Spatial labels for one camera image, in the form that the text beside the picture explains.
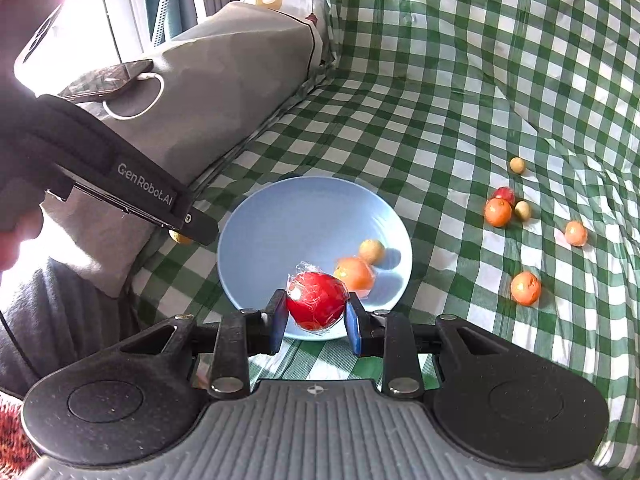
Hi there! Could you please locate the white charging cable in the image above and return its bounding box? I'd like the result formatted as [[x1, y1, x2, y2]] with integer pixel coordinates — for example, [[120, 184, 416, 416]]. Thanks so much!
[[102, 72, 166, 121]]

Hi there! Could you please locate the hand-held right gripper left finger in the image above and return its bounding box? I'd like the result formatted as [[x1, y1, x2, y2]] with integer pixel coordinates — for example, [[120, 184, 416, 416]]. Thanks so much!
[[119, 288, 289, 397]]

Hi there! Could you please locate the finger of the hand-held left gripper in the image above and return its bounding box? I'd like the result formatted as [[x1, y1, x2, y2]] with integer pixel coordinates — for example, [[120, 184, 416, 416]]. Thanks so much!
[[172, 209, 220, 247]]

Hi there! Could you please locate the plastic-wrapped red apple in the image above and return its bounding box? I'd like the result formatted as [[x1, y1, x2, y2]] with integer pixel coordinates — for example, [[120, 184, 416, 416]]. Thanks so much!
[[286, 260, 349, 337]]

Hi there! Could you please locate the white printed pillow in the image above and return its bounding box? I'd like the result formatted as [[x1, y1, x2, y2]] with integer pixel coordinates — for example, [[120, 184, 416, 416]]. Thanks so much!
[[239, 0, 333, 66]]

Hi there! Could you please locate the window curtain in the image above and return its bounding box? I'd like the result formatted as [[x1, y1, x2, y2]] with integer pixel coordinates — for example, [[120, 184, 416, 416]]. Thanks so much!
[[140, 0, 177, 43]]

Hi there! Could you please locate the red patterned rug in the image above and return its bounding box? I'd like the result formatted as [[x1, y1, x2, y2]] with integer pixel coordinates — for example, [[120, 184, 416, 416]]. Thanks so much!
[[0, 392, 38, 468]]

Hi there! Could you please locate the green checked cloth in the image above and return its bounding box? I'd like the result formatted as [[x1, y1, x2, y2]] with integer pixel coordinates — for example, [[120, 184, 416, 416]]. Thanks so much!
[[127, 0, 640, 471]]

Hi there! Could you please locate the small wrapped orange tangerine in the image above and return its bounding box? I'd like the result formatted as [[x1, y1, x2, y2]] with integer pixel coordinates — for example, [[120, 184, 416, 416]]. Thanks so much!
[[565, 220, 588, 247]]

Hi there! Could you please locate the light blue plate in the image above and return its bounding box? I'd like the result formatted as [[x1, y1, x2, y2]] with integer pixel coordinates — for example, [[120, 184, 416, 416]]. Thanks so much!
[[216, 176, 413, 343]]

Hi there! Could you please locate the person's grey trouser leg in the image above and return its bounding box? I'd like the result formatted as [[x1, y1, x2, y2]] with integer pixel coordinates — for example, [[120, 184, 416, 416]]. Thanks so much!
[[0, 257, 146, 396]]

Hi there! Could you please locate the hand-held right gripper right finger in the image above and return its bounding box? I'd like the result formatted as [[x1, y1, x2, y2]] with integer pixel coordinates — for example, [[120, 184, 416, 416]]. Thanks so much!
[[345, 291, 501, 398]]

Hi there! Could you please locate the grey pillow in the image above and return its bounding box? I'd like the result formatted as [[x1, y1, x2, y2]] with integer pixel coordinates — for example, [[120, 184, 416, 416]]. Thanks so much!
[[40, 0, 326, 301]]

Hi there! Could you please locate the black smartphone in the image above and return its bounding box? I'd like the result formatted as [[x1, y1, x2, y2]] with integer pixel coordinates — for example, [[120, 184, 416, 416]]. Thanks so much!
[[60, 59, 154, 105]]

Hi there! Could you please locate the person's left hand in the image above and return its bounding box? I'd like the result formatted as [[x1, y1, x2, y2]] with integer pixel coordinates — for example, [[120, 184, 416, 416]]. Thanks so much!
[[0, 207, 44, 272]]

